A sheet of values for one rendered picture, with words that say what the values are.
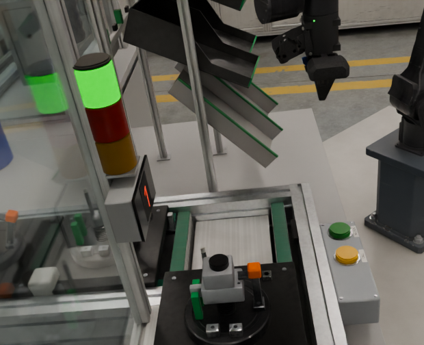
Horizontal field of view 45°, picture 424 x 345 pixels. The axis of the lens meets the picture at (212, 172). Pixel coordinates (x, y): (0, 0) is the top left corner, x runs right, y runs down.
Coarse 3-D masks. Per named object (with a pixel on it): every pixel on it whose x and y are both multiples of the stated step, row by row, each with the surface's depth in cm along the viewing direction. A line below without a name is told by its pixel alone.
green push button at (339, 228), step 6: (336, 222) 100; (342, 222) 99; (330, 228) 98; (336, 228) 98; (342, 228) 98; (348, 228) 98; (330, 234) 98; (336, 234) 97; (342, 234) 97; (348, 234) 97
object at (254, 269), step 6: (252, 264) 78; (258, 264) 78; (246, 270) 79; (252, 270) 77; (258, 270) 77; (240, 276) 78; (246, 276) 78; (252, 276) 77; (258, 276) 77; (252, 282) 78; (258, 282) 78; (258, 288) 79; (258, 294) 80; (258, 300) 80
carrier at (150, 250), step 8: (160, 208) 112; (168, 208) 113; (160, 216) 110; (152, 224) 108; (160, 224) 107; (152, 232) 105; (160, 232) 105; (152, 240) 103; (160, 240) 103; (136, 248) 102; (144, 248) 101; (152, 248) 101; (160, 248) 101; (144, 256) 99; (152, 256) 99; (160, 256) 100; (144, 264) 97; (152, 264) 97; (160, 264) 99; (144, 272) 95; (152, 272) 95; (144, 280) 94; (152, 280) 93
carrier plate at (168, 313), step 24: (264, 264) 93; (288, 264) 92; (168, 288) 91; (264, 288) 88; (288, 288) 87; (168, 312) 86; (288, 312) 83; (168, 336) 82; (264, 336) 79; (288, 336) 79
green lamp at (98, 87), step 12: (84, 72) 62; (96, 72) 62; (108, 72) 63; (84, 84) 63; (96, 84) 62; (108, 84) 63; (84, 96) 64; (96, 96) 63; (108, 96) 64; (120, 96) 66
